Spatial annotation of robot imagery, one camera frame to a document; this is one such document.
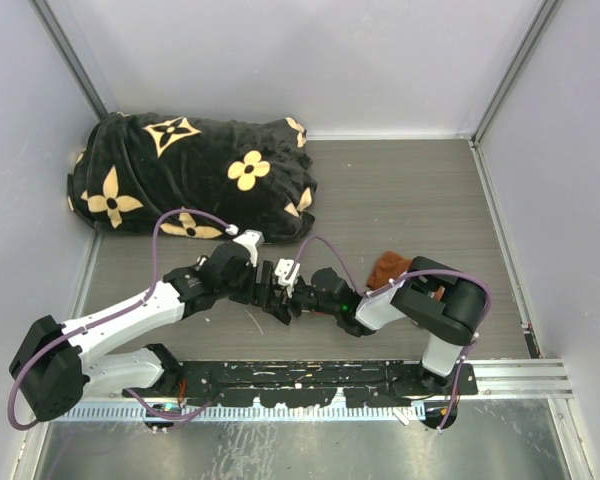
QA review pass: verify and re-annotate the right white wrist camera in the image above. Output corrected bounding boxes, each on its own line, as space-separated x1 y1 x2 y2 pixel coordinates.
274 259 300 289

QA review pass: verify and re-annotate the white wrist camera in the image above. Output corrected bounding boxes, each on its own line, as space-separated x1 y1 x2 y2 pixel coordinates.
233 229 264 266
274 259 300 289

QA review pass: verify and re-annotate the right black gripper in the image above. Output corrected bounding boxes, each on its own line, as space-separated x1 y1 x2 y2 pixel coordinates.
262 276 340 325

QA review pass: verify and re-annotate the aluminium front rail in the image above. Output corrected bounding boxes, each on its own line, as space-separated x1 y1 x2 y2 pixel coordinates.
82 359 573 402

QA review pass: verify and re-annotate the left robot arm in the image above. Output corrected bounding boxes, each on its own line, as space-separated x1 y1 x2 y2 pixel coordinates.
8 231 299 422

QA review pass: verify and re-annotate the brown cloth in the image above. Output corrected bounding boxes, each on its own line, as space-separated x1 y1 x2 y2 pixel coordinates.
367 250 446 301

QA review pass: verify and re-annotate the purple cable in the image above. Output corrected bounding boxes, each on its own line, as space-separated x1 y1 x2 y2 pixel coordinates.
292 235 495 431
7 208 239 431

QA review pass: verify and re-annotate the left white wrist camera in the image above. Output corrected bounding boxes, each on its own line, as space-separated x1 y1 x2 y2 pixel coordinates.
233 229 264 266

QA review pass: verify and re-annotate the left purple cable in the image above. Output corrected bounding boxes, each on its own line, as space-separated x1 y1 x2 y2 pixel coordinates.
7 208 239 431

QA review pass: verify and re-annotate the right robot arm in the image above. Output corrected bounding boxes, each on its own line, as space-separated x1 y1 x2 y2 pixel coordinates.
274 256 492 394

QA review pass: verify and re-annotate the black floral plush blanket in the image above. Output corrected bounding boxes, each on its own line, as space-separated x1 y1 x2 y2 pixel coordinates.
66 112 317 243

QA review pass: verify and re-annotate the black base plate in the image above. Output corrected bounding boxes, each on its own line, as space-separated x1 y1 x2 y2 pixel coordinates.
122 359 479 409

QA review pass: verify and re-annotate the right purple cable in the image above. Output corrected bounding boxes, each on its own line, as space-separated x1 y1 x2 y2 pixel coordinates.
292 235 495 431

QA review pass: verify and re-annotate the white slotted cable duct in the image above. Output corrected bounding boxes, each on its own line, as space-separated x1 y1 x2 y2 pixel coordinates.
59 402 426 423

